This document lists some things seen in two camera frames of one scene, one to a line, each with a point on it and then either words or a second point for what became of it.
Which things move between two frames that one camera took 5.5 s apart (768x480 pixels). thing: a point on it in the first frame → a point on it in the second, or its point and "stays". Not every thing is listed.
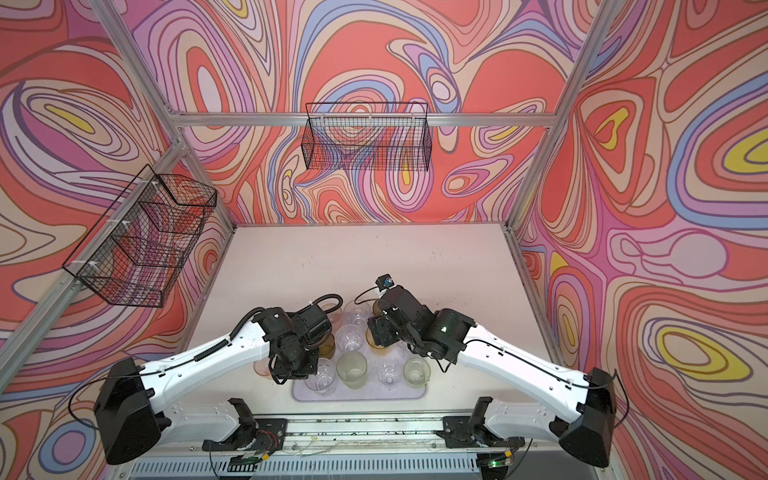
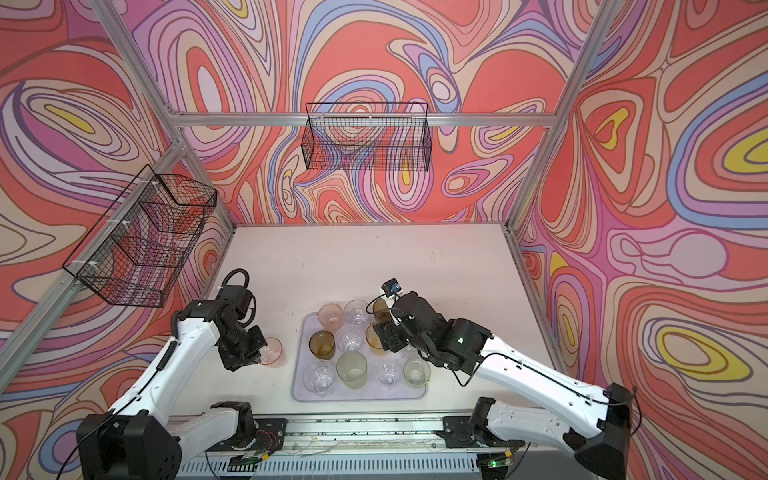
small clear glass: [389, 371] stays
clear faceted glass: [356, 315] stays
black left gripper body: [301, 365] → [242, 346]
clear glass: [324, 377] stays
